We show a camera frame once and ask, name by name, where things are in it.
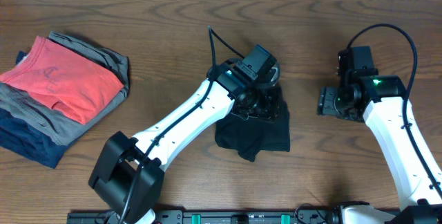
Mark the black t-shirt with logo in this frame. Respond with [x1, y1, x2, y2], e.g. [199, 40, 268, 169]
[215, 86, 290, 162]

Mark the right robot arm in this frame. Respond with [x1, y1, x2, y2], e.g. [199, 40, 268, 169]
[317, 46, 441, 223]

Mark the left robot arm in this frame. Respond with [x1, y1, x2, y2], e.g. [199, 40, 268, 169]
[88, 59, 280, 223]

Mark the red folded t-shirt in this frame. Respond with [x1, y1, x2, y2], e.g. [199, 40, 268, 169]
[1, 36, 124, 124]

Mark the grey folded t-shirt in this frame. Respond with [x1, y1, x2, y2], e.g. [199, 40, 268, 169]
[1, 32, 129, 146]

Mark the navy folded t-shirt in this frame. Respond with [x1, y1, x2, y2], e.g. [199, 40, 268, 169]
[0, 50, 73, 169]

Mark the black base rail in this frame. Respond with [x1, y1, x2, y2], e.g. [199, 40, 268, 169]
[66, 203, 401, 224]

